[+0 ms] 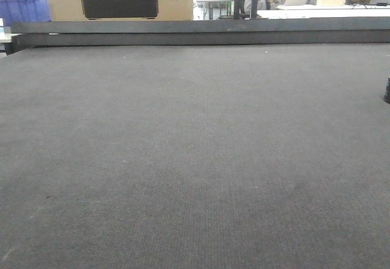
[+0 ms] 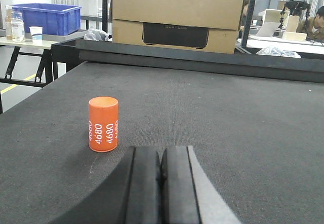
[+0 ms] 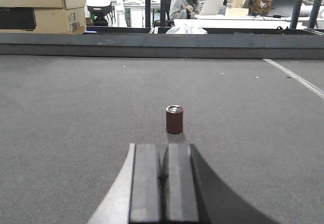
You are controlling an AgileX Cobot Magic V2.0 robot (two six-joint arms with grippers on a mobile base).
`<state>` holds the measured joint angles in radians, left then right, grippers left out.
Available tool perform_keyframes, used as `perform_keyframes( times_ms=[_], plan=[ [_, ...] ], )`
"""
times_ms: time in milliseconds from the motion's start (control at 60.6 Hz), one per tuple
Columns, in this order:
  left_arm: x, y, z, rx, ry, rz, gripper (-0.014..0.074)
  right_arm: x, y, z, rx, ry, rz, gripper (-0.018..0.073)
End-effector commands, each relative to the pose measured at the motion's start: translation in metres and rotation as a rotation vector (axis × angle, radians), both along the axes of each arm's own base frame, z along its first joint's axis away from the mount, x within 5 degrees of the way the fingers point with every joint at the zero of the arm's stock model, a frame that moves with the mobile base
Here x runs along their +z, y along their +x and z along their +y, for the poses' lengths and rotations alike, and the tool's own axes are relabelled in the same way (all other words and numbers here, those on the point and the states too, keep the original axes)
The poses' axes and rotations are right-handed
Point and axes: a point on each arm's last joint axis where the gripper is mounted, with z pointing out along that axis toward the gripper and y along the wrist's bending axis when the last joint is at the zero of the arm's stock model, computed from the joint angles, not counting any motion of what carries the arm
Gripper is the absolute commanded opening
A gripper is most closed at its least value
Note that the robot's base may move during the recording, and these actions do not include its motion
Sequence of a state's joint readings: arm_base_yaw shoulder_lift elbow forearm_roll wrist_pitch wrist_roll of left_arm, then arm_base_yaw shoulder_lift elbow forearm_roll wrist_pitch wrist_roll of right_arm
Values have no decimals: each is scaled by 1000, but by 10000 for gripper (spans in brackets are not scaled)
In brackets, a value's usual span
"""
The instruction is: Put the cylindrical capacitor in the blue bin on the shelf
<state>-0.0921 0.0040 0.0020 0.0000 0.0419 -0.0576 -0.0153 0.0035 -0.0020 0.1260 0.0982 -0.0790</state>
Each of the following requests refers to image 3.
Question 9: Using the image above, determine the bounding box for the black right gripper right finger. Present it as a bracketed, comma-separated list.
[163, 143, 276, 223]

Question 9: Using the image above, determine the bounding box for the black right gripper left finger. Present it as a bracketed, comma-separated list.
[88, 143, 161, 223]

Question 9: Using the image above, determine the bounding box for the dark red cylindrical capacitor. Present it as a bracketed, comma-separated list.
[166, 105, 184, 134]

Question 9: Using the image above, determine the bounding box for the white toothed strip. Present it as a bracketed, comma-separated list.
[263, 59, 324, 100]

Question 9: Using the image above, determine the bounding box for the clear crumpled plastic bag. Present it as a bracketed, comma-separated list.
[166, 24, 208, 34]

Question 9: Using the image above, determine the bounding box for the silver open laptop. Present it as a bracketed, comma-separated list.
[199, 0, 223, 15]

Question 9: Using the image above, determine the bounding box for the woman in grey hoodie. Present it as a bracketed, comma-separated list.
[169, 0, 200, 22]

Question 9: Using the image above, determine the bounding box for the lower cardboard box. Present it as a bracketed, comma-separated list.
[1, 7, 86, 34]

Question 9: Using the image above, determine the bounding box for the white desk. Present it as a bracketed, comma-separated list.
[173, 13, 324, 30]

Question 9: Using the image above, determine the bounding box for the dark metal table rail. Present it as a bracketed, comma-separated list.
[1, 27, 323, 60]

